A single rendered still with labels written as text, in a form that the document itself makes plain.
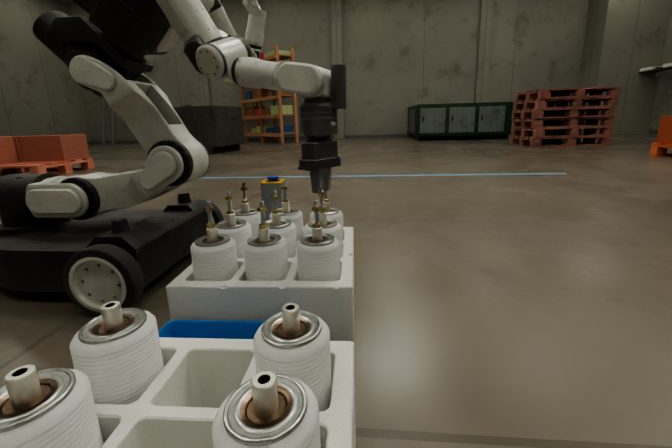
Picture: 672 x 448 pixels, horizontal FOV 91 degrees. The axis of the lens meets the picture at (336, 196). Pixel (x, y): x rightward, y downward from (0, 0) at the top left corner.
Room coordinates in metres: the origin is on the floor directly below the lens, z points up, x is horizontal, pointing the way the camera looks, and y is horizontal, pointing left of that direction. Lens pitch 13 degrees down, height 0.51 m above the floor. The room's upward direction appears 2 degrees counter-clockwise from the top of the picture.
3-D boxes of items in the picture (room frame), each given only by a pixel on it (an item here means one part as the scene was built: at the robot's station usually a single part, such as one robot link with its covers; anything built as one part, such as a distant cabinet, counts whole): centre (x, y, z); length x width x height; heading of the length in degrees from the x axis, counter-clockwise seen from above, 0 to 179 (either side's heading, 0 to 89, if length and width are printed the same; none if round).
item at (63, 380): (0.27, 0.30, 0.25); 0.08 x 0.08 x 0.01
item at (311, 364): (0.37, 0.06, 0.16); 0.10 x 0.10 x 0.18
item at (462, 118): (8.67, -3.05, 0.41); 2.09 x 1.91 x 0.83; 85
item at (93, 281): (0.83, 0.63, 0.10); 0.20 x 0.05 x 0.20; 85
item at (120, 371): (0.39, 0.30, 0.16); 0.10 x 0.10 x 0.18
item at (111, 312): (0.39, 0.30, 0.26); 0.02 x 0.02 x 0.03
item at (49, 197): (1.12, 0.88, 0.28); 0.21 x 0.20 x 0.13; 85
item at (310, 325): (0.37, 0.06, 0.25); 0.08 x 0.08 x 0.01
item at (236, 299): (0.82, 0.15, 0.09); 0.39 x 0.39 x 0.18; 87
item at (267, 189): (1.11, 0.21, 0.16); 0.07 x 0.07 x 0.31; 87
